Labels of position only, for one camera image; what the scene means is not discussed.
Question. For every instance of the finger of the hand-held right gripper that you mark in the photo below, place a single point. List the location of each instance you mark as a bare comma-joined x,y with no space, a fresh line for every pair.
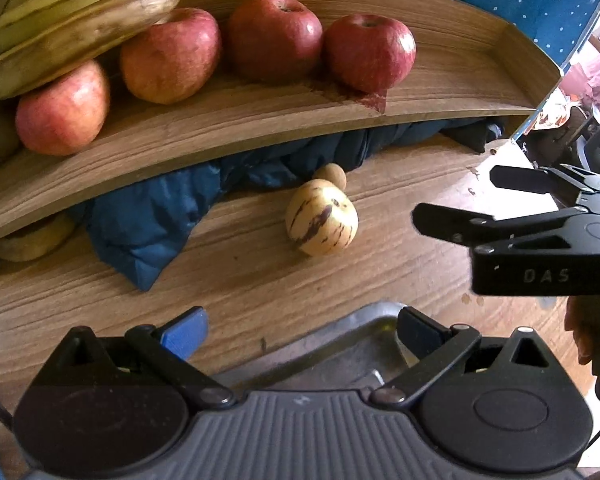
535,179
455,222

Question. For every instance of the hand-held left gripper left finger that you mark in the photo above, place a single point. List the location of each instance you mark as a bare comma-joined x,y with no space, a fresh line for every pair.
187,334

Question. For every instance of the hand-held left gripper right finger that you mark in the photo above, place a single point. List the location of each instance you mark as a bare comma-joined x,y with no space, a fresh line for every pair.
419,334

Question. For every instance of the rectangular metal tray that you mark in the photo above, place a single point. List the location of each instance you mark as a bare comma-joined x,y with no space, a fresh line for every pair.
340,355

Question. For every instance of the striped pepino melon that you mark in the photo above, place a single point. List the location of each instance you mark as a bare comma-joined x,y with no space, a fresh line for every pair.
322,220

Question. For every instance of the person's right hand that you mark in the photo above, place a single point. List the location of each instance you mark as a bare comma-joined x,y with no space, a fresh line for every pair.
597,340

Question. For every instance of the dark blue jacket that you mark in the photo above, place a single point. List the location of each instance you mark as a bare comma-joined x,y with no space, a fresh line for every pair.
140,220

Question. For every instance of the small brown round fruit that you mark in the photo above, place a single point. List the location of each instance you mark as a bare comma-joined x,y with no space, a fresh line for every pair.
332,175

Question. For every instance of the curved wooden shelf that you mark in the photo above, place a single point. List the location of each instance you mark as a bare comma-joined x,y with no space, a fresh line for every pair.
455,60

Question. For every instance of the pale red apple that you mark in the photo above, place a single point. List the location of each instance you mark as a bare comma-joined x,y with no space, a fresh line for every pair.
62,110

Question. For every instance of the dark red apple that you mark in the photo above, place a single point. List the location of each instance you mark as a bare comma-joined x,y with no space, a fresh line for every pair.
275,37

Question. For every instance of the orange-red apple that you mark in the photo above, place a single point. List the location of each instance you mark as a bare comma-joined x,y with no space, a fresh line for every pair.
172,57

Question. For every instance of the browned yellow banana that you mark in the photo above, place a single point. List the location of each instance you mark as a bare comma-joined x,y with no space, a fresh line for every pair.
80,42

